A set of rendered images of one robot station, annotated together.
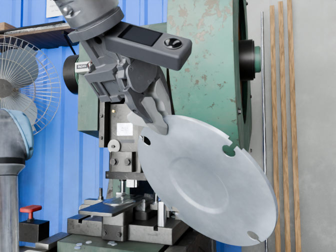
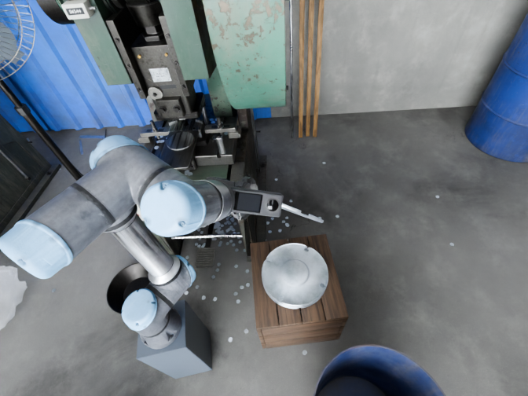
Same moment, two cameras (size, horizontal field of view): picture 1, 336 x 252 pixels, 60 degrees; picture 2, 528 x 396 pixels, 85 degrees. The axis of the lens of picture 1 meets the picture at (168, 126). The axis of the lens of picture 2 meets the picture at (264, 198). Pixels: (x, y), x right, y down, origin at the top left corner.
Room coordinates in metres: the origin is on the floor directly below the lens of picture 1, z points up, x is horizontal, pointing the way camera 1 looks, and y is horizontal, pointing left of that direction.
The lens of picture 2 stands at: (0.04, 0.08, 1.57)
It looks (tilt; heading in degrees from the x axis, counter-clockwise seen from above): 50 degrees down; 348
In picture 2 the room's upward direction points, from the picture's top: 7 degrees counter-clockwise
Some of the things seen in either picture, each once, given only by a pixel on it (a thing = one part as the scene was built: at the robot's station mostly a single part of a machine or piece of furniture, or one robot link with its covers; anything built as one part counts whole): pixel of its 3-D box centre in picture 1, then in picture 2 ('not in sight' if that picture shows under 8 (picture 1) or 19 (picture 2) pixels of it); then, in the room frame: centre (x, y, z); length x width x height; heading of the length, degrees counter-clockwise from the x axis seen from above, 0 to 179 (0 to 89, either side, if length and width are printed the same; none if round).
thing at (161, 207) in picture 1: (161, 212); (220, 144); (1.09, 0.02, 0.75); 0.03 x 0.03 x 0.10; 72
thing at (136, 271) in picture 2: not in sight; (136, 289); (0.93, 0.70, 0.04); 0.30 x 0.30 x 0.07
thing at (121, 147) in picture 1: (129, 136); (165, 75); (1.23, 0.16, 1.04); 0.17 x 0.15 x 0.30; 162
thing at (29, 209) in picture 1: (30, 216); not in sight; (1.15, 0.54, 0.72); 0.07 x 0.06 x 0.08; 162
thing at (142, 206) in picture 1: (132, 201); (187, 128); (1.26, 0.15, 0.76); 0.15 x 0.09 x 0.05; 72
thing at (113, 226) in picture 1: (113, 221); (182, 159); (1.10, 0.20, 0.72); 0.25 x 0.14 x 0.14; 162
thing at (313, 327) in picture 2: not in sight; (294, 291); (0.56, -0.13, 0.18); 0.40 x 0.38 x 0.35; 168
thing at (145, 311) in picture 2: not in sight; (146, 310); (0.50, 0.43, 0.62); 0.13 x 0.12 x 0.14; 129
